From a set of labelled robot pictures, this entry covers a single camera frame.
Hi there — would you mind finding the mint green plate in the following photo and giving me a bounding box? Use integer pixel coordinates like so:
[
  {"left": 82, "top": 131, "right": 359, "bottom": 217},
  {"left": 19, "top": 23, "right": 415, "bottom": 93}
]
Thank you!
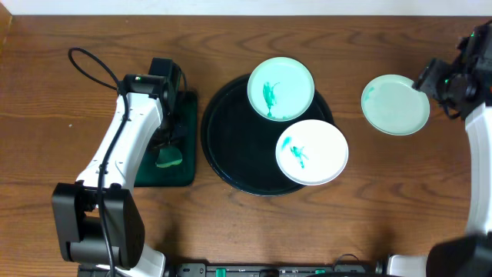
[{"left": 361, "top": 75, "right": 430, "bottom": 135}]

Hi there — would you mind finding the green scrubbing sponge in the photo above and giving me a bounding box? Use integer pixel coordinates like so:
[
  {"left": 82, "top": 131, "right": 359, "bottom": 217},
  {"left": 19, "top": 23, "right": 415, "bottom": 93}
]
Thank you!
[{"left": 155, "top": 145, "right": 182, "bottom": 169}]

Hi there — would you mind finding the white plate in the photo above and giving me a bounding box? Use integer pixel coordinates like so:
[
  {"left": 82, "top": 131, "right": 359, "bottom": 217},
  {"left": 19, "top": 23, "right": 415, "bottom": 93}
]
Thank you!
[{"left": 275, "top": 119, "right": 349, "bottom": 186}]

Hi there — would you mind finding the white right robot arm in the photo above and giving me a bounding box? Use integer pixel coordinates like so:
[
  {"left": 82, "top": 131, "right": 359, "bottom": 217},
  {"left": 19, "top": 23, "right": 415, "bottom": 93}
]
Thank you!
[{"left": 383, "top": 22, "right": 491, "bottom": 277}]

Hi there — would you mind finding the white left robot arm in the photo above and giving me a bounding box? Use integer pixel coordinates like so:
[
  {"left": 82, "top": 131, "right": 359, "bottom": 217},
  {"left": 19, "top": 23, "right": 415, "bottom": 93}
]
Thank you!
[{"left": 52, "top": 58, "right": 181, "bottom": 276}]

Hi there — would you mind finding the dark green rectangular water tray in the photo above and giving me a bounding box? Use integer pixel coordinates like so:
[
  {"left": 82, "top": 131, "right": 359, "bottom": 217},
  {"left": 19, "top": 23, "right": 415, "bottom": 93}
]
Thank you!
[{"left": 135, "top": 90, "right": 198, "bottom": 187}]

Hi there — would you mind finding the round black serving tray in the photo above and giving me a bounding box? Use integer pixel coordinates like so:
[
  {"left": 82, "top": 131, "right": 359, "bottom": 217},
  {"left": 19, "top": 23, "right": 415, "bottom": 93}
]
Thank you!
[{"left": 201, "top": 74, "right": 334, "bottom": 196}]

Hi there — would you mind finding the pale green rear plate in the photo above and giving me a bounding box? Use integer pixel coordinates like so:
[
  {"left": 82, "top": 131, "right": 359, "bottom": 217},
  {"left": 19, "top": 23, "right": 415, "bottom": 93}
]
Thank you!
[{"left": 247, "top": 57, "right": 315, "bottom": 122}]

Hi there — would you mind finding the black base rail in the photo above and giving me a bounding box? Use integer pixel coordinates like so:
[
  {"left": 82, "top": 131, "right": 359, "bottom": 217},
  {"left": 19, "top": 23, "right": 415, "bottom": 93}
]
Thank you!
[{"left": 164, "top": 263, "right": 383, "bottom": 277}]

